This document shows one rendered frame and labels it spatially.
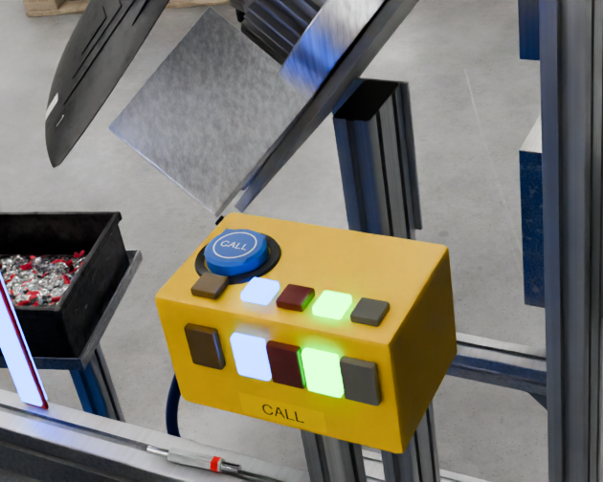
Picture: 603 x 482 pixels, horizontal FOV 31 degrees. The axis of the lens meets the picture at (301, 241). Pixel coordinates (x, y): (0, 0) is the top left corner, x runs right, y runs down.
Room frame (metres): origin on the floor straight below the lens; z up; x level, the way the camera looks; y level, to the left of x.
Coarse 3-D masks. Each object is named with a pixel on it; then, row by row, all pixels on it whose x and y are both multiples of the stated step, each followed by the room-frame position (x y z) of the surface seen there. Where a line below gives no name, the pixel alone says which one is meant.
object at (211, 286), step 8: (200, 280) 0.54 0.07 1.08; (208, 280) 0.53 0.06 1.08; (216, 280) 0.53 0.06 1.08; (224, 280) 0.53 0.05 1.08; (192, 288) 0.53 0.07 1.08; (200, 288) 0.53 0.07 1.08; (208, 288) 0.53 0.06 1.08; (216, 288) 0.53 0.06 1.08; (224, 288) 0.53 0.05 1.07; (208, 296) 0.52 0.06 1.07; (216, 296) 0.52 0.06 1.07
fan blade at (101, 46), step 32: (96, 0) 1.15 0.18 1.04; (128, 0) 1.08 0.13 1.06; (160, 0) 1.04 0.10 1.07; (96, 32) 1.10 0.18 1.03; (128, 32) 1.05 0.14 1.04; (64, 64) 1.14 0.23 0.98; (96, 64) 1.07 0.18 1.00; (128, 64) 1.03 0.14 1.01; (64, 96) 1.09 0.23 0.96; (96, 96) 1.03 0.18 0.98; (64, 128) 1.04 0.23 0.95
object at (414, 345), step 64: (192, 256) 0.57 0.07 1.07; (320, 256) 0.55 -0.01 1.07; (384, 256) 0.54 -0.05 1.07; (448, 256) 0.53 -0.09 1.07; (192, 320) 0.52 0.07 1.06; (256, 320) 0.50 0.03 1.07; (320, 320) 0.48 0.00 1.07; (384, 320) 0.47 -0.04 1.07; (448, 320) 0.53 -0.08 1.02; (192, 384) 0.53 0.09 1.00; (256, 384) 0.50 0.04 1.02; (384, 384) 0.46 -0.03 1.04; (384, 448) 0.46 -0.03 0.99
